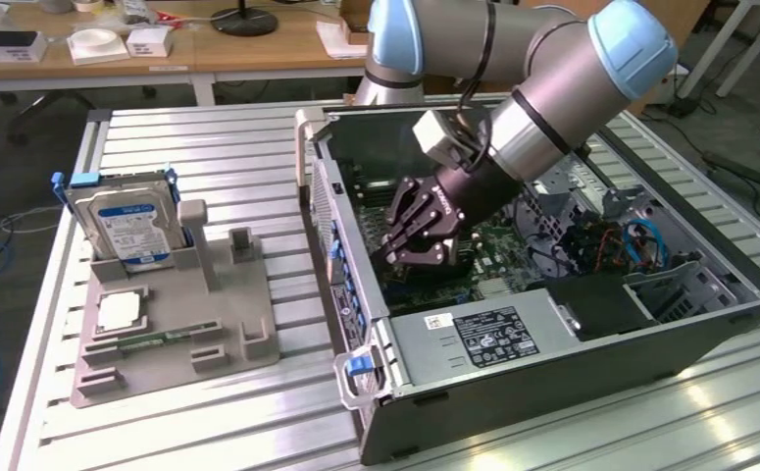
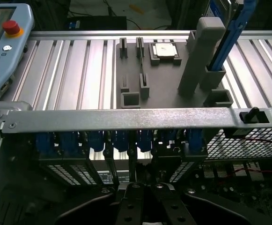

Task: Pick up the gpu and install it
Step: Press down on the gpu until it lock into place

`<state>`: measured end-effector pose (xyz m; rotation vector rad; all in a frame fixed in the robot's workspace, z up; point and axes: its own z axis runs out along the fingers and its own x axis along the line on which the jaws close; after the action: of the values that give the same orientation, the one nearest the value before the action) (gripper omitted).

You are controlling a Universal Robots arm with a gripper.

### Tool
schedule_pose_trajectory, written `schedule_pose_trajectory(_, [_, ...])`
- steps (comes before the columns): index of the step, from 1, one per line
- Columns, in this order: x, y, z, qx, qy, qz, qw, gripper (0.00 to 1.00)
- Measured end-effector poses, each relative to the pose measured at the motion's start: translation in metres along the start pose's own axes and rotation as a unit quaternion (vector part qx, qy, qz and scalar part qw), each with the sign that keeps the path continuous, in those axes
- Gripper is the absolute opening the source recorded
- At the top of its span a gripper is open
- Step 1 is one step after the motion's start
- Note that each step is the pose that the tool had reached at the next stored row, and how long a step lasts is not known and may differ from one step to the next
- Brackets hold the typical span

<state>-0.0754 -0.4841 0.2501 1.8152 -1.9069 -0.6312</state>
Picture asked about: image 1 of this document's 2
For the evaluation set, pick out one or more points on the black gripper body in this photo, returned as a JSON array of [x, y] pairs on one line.
[[478, 196]]

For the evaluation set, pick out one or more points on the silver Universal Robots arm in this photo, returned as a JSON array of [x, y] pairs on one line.
[[550, 73]]

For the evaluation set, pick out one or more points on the green motherboard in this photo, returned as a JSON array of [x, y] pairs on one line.
[[505, 255]]

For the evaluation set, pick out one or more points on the metal drive cage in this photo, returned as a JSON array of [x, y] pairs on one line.
[[557, 216]]

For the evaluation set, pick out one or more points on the silver chipset heatsink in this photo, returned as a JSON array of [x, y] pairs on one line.
[[494, 289]]

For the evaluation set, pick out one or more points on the grey power supply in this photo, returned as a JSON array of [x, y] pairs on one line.
[[420, 343]]

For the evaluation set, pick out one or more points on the blue case latch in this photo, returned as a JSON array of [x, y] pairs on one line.
[[361, 366]]

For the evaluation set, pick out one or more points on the grey disk bay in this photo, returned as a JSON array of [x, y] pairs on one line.
[[665, 279]]

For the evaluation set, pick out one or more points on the black open PC case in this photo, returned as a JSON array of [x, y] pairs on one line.
[[550, 392]]

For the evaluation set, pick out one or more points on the white paper stack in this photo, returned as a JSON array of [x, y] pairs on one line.
[[341, 44]]

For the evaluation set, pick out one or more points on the black power adapter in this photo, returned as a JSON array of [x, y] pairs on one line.
[[684, 108]]

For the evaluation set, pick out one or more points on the white power device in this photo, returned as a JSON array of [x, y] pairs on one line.
[[681, 88]]

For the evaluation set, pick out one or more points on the wooden desk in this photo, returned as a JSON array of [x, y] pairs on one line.
[[256, 54]]

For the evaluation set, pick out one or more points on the brown cardboard box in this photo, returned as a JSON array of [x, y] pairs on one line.
[[357, 15]]

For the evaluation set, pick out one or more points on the black stand base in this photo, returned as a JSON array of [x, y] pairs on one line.
[[759, 172]]

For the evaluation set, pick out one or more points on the grey parts rack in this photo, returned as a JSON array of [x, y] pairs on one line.
[[177, 363]]

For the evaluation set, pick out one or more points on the green RAM stick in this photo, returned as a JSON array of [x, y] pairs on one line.
[[158, 337]]

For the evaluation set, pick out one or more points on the black lamp base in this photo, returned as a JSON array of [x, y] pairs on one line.
[[246, 22]]

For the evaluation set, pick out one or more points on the silver CPU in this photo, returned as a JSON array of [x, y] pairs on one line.
[[119, 311]]

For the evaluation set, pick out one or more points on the white labelled box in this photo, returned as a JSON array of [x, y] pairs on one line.
[[149, 43]]

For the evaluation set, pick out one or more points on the white round holder box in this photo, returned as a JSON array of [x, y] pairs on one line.
[[97, 49]]

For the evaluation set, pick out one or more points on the black chair base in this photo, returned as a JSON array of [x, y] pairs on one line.
[[33, 110]]

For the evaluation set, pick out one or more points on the grey cup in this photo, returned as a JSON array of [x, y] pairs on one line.
[[55, 5]]

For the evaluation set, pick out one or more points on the white box with black top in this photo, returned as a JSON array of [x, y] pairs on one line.
[[17, 49]]

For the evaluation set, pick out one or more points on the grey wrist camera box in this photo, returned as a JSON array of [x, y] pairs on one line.
[[438, 137]]

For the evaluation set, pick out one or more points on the hard disk with blue bracket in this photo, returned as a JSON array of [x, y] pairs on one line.
[[127, 225]]

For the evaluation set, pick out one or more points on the white table frame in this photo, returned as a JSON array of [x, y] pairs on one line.
[[713, 45]]

